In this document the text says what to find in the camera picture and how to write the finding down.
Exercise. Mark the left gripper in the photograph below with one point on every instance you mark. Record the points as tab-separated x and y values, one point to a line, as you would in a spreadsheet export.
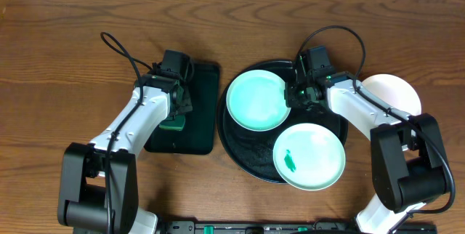
182	102

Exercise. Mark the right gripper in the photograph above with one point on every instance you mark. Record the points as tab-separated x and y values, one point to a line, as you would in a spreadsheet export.
290	97

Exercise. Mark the green sponge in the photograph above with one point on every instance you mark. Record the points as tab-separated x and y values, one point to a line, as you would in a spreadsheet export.
173	123

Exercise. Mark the light green plate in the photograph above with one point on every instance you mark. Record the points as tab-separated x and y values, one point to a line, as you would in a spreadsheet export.
309	157
255	100

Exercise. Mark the white plate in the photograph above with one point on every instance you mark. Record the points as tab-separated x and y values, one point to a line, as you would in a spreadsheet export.
394	91

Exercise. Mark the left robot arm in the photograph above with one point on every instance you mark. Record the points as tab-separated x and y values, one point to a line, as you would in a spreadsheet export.
98	185

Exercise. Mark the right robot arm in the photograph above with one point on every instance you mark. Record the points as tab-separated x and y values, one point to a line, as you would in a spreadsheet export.
410	171

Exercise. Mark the black rectangular tray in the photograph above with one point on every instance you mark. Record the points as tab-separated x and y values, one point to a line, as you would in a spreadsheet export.
197	135

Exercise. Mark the round black tray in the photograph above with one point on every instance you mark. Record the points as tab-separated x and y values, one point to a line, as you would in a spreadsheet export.
252	151

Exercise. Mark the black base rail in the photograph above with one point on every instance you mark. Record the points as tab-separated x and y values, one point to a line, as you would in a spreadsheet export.
190	227

